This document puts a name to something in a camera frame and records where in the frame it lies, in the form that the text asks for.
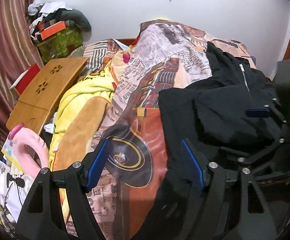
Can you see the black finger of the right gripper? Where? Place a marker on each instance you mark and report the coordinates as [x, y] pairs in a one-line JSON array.
[[247, 146]]

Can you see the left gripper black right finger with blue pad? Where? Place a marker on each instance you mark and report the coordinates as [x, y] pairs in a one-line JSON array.
[[223, 204]]

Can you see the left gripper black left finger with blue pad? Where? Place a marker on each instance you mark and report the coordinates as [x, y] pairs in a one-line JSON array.
[[41, 216]]

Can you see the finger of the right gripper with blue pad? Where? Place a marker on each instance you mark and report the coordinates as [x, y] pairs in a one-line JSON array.
[[274, 111]]

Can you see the black zip hoodie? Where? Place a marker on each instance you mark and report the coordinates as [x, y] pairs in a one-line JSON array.
[[199, 112]]

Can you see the pile of clothes on box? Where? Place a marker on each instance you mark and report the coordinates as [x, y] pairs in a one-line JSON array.
[[44, 15]]

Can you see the pink plastic bottle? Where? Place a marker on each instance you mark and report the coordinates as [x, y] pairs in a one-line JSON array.
[[30, 150]]

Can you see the yellow blanket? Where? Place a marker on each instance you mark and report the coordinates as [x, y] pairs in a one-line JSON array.
[[80, 113]]

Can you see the newspaper car print bedsheet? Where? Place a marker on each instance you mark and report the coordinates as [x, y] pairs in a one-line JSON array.
[[166, 54]]

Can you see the wooden lap desk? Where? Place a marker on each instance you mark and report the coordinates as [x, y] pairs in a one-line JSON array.
[[41, 97]]

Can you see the red white box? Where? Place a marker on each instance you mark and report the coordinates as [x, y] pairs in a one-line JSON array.
[[24, 79]]

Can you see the red striped curtain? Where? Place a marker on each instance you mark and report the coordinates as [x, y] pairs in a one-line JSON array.
[[17, 53]]

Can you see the striped pillow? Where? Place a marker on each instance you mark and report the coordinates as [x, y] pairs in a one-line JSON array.
[[98, 54]]

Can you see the green patterned storage box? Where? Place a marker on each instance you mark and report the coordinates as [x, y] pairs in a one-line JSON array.
[[60, 45]]

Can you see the orange shoe box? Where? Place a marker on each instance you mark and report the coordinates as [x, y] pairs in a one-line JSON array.
[[53, 29]]

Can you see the clutter of papers and cables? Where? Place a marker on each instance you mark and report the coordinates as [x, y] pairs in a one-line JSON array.
[[14, 187]]

